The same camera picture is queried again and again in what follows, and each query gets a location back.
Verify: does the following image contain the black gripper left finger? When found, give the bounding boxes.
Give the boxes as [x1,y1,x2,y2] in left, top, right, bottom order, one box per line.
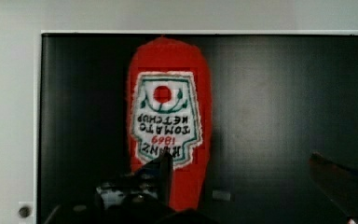
[94,152,173,210]

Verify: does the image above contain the red ketchup bottle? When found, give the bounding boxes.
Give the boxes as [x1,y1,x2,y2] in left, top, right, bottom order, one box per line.
[126,37,212,211]

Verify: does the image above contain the black toaster oven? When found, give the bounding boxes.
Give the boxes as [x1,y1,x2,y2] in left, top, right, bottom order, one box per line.
[36,34,358,224]

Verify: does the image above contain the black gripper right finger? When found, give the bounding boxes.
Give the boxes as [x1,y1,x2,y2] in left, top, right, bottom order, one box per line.
[309,152,358,224]

